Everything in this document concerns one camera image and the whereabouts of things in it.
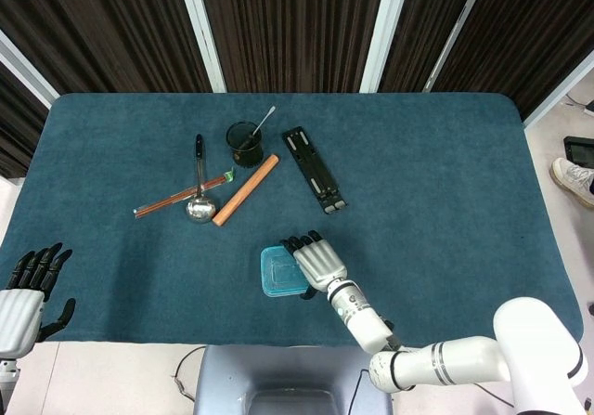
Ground steel ladle black handle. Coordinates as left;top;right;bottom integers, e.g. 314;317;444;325
186;134;218;225

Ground blue plastic lid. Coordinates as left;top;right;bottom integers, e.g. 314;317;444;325
259;245;313;298

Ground black floor cable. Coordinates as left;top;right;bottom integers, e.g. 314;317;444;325
347;367;516;415
172;344;208;402

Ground grey robot torso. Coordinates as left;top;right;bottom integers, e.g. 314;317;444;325
193;344;394;415

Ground white sneaker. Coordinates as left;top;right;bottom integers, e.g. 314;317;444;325
550;157;594;210

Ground black floor tray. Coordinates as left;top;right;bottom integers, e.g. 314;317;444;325
562;136;594;166

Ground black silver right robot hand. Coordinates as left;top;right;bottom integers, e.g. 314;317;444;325
279;228;349;301

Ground wooden rolling pin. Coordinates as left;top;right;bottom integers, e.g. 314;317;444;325
212;153;281;227

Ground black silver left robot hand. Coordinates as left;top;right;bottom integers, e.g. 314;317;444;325
0;241;77;358

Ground black folding laptop stand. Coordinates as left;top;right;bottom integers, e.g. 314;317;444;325
281;126;349;215

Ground dark slatted partition panel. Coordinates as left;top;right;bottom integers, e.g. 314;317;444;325
421;0;594;126
197;0;389;94
0;29;59;179
359;0;491;94
0;0;226;95

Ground teal table cloth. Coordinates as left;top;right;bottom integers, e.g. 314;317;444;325
0;92;585;349

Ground packaged brown chopsticks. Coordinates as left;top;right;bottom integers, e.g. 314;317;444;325
133;167;238;222

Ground black mesh pen holder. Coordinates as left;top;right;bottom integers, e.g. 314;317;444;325
226;121;265;169

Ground clear plastic container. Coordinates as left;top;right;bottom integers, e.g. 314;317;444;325
260;246;313;297

